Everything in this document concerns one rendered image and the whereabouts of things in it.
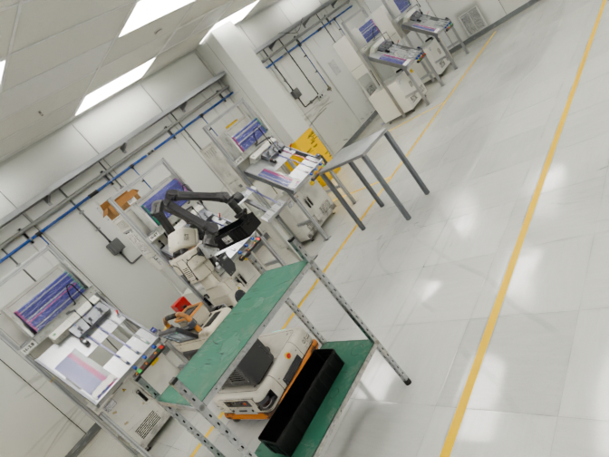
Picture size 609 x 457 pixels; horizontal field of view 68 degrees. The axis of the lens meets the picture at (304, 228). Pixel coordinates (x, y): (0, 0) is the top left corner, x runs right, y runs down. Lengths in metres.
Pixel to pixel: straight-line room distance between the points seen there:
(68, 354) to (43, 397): 1.68
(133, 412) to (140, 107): 4.23
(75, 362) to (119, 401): 0.51
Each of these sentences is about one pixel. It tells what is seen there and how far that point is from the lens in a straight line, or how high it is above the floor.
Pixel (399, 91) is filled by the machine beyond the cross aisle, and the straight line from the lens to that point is 8.20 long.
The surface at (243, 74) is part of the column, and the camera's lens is 7.50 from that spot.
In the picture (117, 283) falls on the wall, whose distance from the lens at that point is 6.18.
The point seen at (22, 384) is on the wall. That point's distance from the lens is 5.94.
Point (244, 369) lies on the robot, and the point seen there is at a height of 0.45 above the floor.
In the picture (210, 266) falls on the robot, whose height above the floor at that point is 1.04.
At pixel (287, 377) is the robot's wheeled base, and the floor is 0.16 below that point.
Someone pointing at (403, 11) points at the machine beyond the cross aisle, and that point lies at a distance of 9.63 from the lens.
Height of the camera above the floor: 1.70
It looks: 15 degrees down
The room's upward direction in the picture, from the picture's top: 39 degrees counter-clockwise
